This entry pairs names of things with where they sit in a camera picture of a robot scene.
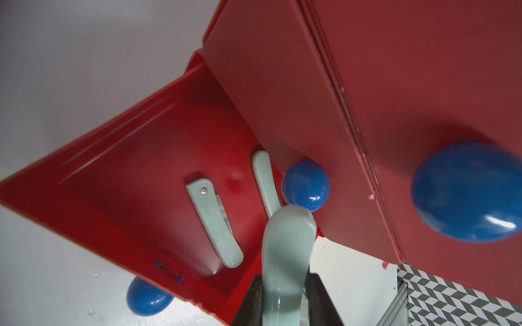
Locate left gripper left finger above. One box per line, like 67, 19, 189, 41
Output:
231, 274, 263, 326

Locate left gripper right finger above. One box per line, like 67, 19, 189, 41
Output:
305, 273, 343, 326

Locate mint knife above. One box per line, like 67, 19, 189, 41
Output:
262, 205, 317, 325
252, 150, 281, 219
186, 178, 244, 268

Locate red bottom drawer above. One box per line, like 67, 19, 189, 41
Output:
1, 62, 268, 325

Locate red drawer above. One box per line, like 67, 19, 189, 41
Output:
309, 1, 521, 305
203, 1, 403, 264
1, 62, 268, 325

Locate red top drawer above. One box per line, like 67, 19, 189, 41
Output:
309, 1, 521, 305

